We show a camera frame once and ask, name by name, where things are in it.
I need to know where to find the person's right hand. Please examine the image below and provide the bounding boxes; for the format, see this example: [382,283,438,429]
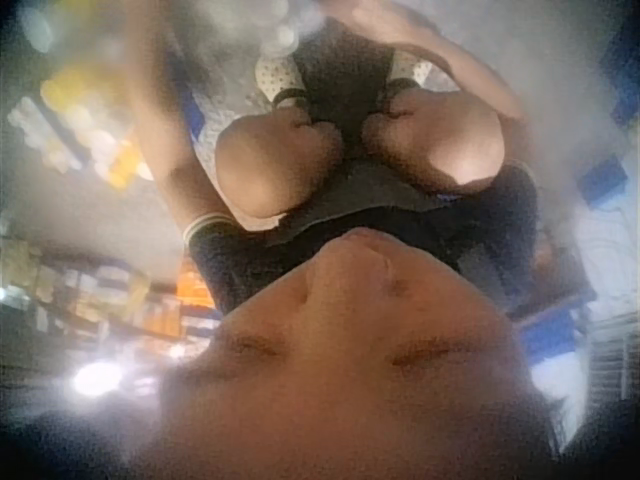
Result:
[349,0,449,49]

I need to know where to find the person's legs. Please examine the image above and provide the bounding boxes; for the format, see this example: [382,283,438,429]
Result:
[213,45,507,221]

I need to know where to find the blue box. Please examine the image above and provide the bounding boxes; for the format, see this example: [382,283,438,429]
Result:
[575,153,629,203]

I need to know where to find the heap of yellow white items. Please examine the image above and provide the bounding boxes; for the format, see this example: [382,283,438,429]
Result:
[6,64,155,189]

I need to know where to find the crowded storage shelf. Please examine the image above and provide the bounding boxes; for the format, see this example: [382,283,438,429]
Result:
[0,238,222,362]

